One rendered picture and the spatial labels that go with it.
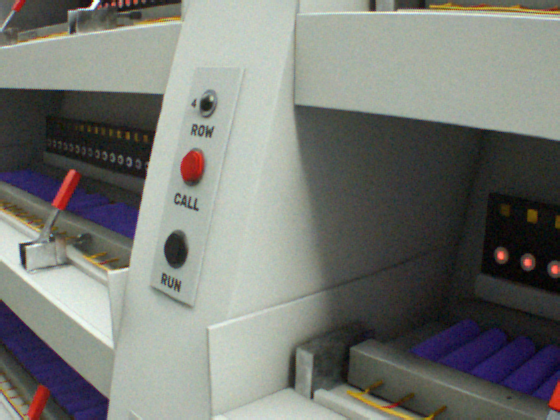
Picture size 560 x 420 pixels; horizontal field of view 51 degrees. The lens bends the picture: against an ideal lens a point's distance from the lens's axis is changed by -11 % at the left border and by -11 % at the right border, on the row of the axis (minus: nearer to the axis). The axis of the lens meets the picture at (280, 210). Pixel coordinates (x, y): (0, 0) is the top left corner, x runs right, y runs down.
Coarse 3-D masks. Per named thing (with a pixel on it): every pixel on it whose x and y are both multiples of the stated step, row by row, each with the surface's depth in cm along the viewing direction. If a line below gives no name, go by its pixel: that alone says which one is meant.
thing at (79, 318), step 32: (0, 160) 88; (32, 160) 92; (64, 160) 84; (0, 224) 65; (32, 224) 65; (0, 256) 54; (0, 288) 55; (32, 288) 47; (64, 288) 47; (96, 288) 48; (32, 320) 49; (64, 320) 43; (96, 320) 42; (64, 352) 44; (96, 352) 40; (96, 384) 41
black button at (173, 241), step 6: (174, 234) 33; (180, 234) 33; (168, 240) 34; (174, 240) 33; (180, 240) 33; (168, 246) 34; (174, 246) 33; (180, 246) 33; (168, 252) 33; (174, 252) 33; (180, 252) 33; (168, 258) 33; (174, 258) 33; (180, 258) 33; (174, 264) 33
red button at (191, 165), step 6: (186, 156) 33; (192, 156) 33; (198, 156) 33; (186, 162) 33; (192, 162) 33; (198, 162) 33; (180, 168) 34; (186, 168) 33; (192, 168) 33; (198, 168) 33; (186, 174) 33; (192, 174) 33; (198, 174) 33; (186, 180) 33; (192, 180) 33
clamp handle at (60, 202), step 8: (72, 176) 52; (80, 176) 53; (64, 184) 52; (72, 184) 52; (64, 192) 52; (72, 192) 52; (56, 200) 52; (64, 200) 52; (56, 208) 52; (64, 208) 52; (56, 216) 52; (48, 224) 51; (48, 232) 51; (40, 240) 51
